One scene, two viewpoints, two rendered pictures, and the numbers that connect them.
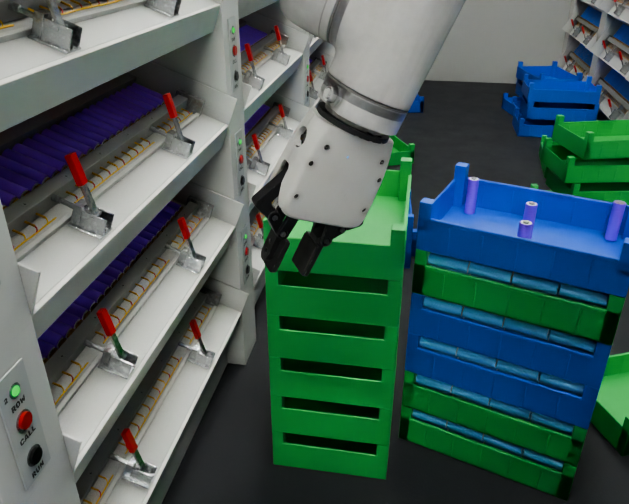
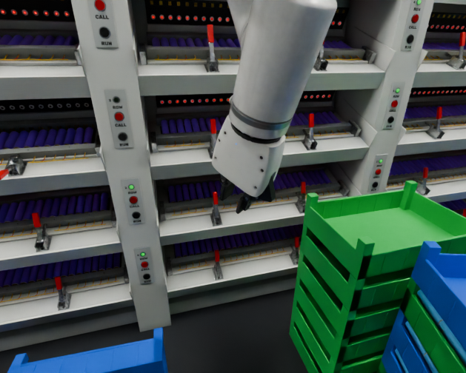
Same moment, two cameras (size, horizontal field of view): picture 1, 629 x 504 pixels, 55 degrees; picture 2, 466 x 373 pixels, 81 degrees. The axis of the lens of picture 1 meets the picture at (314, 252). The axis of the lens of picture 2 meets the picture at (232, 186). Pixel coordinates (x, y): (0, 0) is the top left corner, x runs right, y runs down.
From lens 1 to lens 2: 0.54 m
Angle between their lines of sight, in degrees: 58
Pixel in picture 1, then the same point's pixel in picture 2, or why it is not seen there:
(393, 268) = (353, 266)
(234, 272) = not seen: hidden behind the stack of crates
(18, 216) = (186, 136)
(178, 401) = (264, 265)
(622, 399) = not seen: outside the picture
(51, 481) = (144, 231)
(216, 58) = (374, 105)
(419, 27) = (251, 52)
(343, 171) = (235, 152)
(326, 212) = (231, 175)
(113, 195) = not seen: hidden behind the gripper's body
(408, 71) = (249, 87)
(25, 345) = (143, 175)
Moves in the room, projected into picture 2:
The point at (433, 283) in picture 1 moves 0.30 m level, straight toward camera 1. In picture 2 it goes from (412, 312) to (253, 344)
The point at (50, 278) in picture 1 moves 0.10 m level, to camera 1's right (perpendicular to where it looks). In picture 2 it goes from (172, 160) to (184, 175)
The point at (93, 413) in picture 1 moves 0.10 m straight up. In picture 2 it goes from (188, 226) to (185, 194)
